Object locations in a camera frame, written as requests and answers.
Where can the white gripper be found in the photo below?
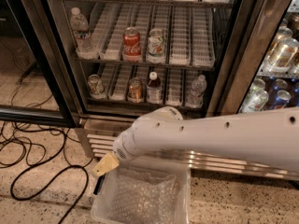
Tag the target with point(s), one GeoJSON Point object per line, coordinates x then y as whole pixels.
{"type": "Point", "coordinates": [122, 150]}

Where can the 7up can bottom shelf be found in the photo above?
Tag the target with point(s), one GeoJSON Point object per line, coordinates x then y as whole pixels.
{"type": "Point", "coordinates": [96, 86]}

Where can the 7up can shelf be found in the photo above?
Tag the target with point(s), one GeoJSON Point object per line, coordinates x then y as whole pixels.
{"type": "Point", "coordinates": [156, 46]}
{"type": "Point", "coordinates": [96, 86]}

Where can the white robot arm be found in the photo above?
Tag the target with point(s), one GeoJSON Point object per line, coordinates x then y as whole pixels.
{"type": "Point", "coordinates": [268, 137]}

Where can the orange soda can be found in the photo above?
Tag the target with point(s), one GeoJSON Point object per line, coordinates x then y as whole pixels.
{"type": "Point", "coordinates": [135, 90]}

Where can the water bottle bottom shelf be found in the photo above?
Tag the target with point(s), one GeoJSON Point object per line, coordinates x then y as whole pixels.
{"type": "Point", "coordinates": [196, 91]}

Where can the water bottle shelf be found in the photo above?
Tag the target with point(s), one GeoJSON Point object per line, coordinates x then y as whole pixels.
{"type": "Point", "coordinates": [82, 35]}
{"type": "Point", "coordinates": [196, 91]}

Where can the open fridge glass door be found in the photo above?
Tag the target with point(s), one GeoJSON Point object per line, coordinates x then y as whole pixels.
{"type": "Point", "coordinates": [33, 88]}

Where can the red coca-cola can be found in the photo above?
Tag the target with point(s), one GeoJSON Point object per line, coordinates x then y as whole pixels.
{"type": "Point", "coordinates": [131, 45]}

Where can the water bottle middle shelf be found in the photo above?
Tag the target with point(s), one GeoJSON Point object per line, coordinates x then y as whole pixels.
{"type": "Point", "coordinates": [82, 35]}

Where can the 7up can middle shelf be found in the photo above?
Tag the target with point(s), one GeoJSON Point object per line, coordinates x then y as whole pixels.
{"type": "Point", "coordinates": [156, 46]}

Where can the stainless steel fridge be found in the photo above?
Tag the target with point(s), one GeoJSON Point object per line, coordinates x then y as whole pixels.
{"type": "Point", "coordinates": [195, 36]}

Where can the silver can right bottom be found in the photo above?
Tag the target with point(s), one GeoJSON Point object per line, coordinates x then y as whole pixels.
{"type": "Point", "coordinates": [256, 97]}

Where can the closed right fridge door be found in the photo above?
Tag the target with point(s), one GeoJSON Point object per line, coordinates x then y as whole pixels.
{"type": "Point", "coordinates": [255, 25]}

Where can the pepsi can front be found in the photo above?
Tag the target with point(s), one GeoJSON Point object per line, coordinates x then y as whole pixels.
{"type": "Point", "coordinates": [280, 100]}

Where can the gold can right fridge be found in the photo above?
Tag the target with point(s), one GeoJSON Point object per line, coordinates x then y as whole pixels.
{"type": "Point", "coordinates": [279, 60]}

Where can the bubble wrap sheet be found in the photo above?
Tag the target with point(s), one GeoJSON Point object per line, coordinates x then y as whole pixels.
{"type": "Point", "coordinates": [144, 197]}

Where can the clear plastic bin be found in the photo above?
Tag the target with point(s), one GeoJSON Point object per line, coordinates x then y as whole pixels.
{"type": "Point", "coordinates": [103, 199]}

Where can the dark juice bottle white cap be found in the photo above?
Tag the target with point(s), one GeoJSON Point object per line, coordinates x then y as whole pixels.
{"type": "Point", "coordinates": [154, 89]}

